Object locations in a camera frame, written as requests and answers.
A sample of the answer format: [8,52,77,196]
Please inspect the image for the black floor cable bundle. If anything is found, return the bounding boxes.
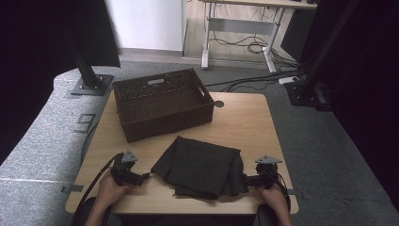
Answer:
[204,69,304,93]

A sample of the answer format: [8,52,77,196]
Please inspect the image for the black slanted metal stand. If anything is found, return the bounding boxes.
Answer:
[283,0,360,111]

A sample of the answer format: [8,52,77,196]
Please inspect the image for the white partition panel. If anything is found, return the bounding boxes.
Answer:
[104,0,184,53]

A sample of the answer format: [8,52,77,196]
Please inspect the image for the black metal stand with baseplate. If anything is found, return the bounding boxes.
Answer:
[67,37,115,97]

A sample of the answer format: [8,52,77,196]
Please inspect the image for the white power strip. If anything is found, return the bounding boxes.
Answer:
[278,75,299,86]

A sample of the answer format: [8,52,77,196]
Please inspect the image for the tangled black cables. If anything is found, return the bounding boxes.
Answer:
[209,35,299,69]

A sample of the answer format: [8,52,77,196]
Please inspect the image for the brown woven basket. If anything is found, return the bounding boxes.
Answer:
[111,68,216,144]

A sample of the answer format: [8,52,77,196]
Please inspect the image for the black box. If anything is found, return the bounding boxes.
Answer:
[280,8,314,62]

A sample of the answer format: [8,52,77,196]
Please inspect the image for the black curtain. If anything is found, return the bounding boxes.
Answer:
[299,0,399,211]
[0,0,121,166]

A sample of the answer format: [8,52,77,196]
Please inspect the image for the dark cloth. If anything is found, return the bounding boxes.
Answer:
[150,135,250,201]

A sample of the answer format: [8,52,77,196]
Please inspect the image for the white metal frame desk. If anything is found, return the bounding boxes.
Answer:
[198,0,318,73]

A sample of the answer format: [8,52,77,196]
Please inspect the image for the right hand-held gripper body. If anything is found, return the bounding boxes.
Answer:
[250,154,283,190]

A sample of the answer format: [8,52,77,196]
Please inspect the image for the person's right hand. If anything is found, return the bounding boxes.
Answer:
[258,183,291,215]

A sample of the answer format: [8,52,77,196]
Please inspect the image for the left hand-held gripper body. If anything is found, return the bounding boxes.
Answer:
[110,150,146,186]

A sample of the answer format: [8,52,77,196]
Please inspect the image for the person's left hand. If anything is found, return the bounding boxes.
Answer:
[97,170,136,210]

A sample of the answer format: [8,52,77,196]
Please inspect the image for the grey tape square outline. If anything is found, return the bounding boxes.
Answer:
[74,113,97,134]

